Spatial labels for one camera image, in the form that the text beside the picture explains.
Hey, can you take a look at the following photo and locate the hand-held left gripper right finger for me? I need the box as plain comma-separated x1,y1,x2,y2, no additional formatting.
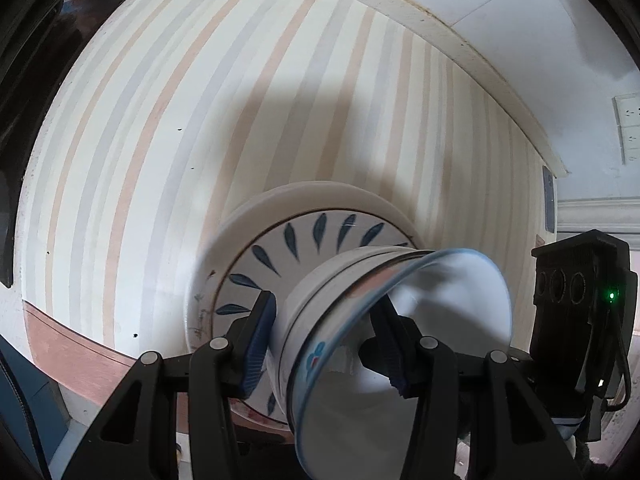
359,299,584,480

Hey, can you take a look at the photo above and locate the black glass gas stove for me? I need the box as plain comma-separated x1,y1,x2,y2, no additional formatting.
0,0,137,291

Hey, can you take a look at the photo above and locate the white plate with blue leaves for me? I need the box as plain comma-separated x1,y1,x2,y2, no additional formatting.
212,211,419,419

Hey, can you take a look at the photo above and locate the white bowl with blue hearts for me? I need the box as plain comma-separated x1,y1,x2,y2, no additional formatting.
285,247,514,480

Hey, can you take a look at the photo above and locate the dark blue phone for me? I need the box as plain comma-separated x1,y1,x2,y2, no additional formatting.
542,165,557,235

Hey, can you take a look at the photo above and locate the dark blue cabinet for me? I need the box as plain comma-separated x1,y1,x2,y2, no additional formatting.
0,334,68,463

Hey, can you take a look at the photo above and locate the plain white bowl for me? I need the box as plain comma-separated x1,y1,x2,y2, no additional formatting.
267,245,426,426

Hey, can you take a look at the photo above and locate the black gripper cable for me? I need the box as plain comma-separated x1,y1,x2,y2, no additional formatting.
600,305,633,413

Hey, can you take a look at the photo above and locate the white wall socket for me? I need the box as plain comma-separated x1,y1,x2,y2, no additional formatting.
612,93,640,165

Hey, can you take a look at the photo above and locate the striped table mat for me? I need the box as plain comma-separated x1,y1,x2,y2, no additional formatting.
15,0,559,407

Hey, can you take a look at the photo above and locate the white plate with pink rose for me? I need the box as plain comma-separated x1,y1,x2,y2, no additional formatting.
185,180,422,437

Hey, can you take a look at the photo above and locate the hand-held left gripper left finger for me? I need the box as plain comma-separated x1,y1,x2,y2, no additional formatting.
60,290,277,480

